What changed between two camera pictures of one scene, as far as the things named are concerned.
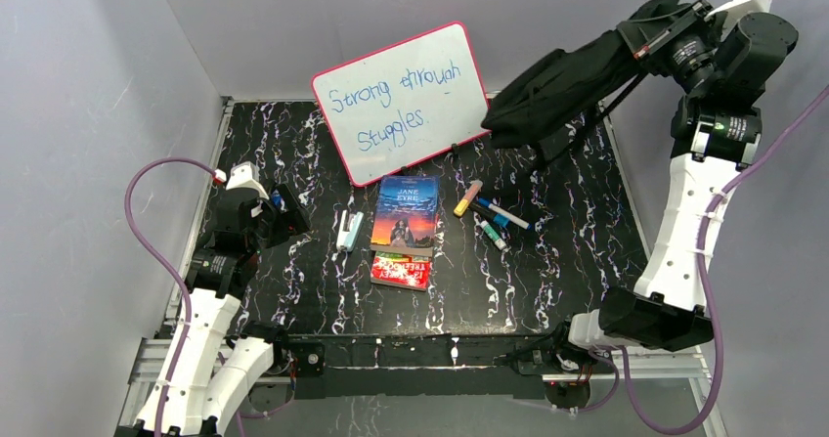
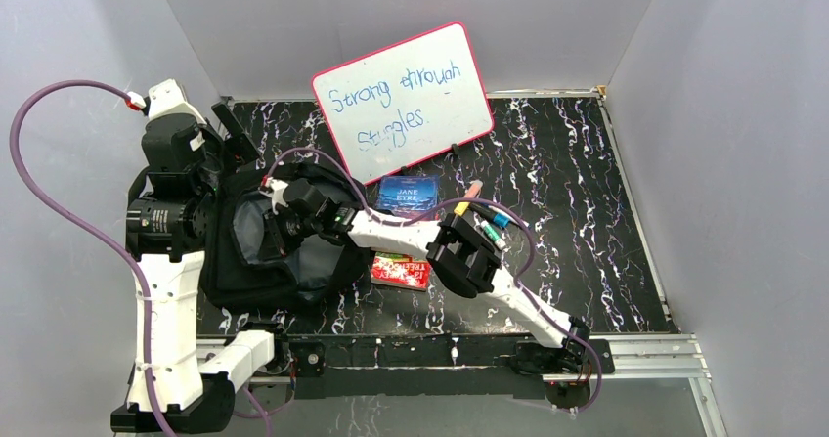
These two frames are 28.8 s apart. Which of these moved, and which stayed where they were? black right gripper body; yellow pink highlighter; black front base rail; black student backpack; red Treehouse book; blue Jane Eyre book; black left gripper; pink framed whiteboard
Moved: black right gripper body; black left gripper; black student backpack
Stayed: blue Jane Eyre book; yellow pink highlighter; pink framed whiteboard; red Treehouse book; black front base rail
